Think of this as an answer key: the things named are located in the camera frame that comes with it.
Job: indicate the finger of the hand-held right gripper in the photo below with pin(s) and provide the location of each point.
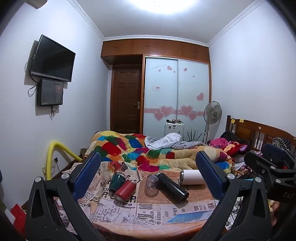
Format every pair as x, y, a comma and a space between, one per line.
256, 161
275, 153

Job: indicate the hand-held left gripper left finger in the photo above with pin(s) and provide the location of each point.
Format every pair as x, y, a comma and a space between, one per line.
89, 172

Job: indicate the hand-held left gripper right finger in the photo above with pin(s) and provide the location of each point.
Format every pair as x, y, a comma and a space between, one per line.
207, 176

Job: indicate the green cup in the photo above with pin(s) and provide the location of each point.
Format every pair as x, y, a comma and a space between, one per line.
116, 183

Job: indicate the clear glass cup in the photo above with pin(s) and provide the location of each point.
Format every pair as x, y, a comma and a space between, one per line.
151, 186

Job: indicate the person's right hand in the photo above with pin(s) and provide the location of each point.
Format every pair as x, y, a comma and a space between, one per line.
274, 208

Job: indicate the polka dot cloth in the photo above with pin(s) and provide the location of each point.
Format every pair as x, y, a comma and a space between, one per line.
281, 143

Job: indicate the white bottle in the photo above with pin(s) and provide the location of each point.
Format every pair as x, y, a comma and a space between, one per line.
193, 177

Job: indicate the red plush toy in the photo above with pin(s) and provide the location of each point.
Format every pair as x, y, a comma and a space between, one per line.
234, 147

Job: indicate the wooden headboard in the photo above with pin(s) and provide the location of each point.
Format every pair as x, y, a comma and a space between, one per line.
252, 129

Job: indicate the pink cloth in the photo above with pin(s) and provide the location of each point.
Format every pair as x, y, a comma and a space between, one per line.
217, 141

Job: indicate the black bottle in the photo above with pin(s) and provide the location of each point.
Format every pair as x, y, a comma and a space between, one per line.
172, 187

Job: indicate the black bag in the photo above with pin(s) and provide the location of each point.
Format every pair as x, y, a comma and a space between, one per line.
230, 135

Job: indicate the red bottle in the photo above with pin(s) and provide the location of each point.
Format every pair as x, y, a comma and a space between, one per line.
124, 191

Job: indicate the potted plant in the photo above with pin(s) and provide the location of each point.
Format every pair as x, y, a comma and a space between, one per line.
194, 136

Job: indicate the yellow pipe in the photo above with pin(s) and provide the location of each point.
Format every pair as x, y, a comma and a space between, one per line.
52, 150

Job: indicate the grey crumpled cloth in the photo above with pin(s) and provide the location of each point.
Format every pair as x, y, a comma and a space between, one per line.
166, 141

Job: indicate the colourful patchwork quilt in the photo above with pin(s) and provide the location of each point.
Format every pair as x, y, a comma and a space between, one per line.
138, 153

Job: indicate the newspaper print bed sheet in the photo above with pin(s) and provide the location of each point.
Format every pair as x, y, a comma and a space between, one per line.
129, 210

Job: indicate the white appliance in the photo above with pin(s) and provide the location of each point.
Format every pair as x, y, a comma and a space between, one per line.
174, 131

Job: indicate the standing fan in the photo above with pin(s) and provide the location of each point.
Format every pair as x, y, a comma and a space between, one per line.
212, 113

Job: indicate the row of pink heart stickers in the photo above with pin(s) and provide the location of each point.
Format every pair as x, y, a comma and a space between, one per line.
165, 112

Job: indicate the brown wooden door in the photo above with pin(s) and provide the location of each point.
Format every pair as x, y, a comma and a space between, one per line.
126, 99

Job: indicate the red box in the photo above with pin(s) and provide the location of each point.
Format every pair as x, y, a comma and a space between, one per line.
18, 217

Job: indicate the wooden wardrobe with glass doors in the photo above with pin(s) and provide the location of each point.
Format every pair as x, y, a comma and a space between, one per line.
161, 76

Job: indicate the white air conditioner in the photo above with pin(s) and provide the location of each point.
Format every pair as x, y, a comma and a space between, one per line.
37, 3

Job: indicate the ceiling lamp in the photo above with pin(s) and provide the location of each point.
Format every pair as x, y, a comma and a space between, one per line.
159, 4

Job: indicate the black wall box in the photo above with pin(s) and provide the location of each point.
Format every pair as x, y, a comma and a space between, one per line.
49, 92

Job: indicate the wall mounted television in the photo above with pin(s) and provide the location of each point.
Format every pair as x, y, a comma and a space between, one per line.
53, 58

